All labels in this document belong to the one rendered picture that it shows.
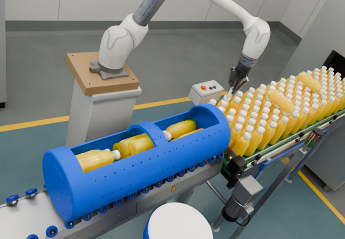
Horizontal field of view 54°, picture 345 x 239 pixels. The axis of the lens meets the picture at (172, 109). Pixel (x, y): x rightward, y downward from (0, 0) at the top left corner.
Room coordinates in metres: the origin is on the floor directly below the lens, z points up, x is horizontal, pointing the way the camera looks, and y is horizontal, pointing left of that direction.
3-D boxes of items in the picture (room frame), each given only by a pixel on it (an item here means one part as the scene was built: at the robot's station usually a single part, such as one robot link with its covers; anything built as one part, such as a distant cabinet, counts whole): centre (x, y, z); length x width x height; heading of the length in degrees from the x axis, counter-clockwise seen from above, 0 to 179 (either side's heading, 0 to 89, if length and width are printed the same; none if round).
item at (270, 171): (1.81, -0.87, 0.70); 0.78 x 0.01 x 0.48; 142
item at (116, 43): (1.67, 0.44, 1.22); 0.18 x 0.16 x 0.22; 174
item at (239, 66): (1.63, -0.27, 1.39); 0.08 x 0.07 x 0.09; 51
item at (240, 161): (1.39, -0.45, 0.95); 0.10 x 0.07 x 0.10; 52
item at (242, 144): (1.49, -0.44, 1.00); 0.07 x 0.07 x 0.19
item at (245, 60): (1.63, -0.27, 1.47); 0.09 x 0.09 x 0.06
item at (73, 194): (1.10, 0.04, 1.09); 0.88 x 0.28 x 0.28; 142
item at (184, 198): (1.38, -0.28, 0.31); 0.06 x 0.06 x 0.63; 52
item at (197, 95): (1.82, -0.16, 1.05); 0.20 x 0.10 x 0.10; 142
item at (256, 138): (1.59, -0.52, 1.00); 0.07 x 0.07 x 0.19
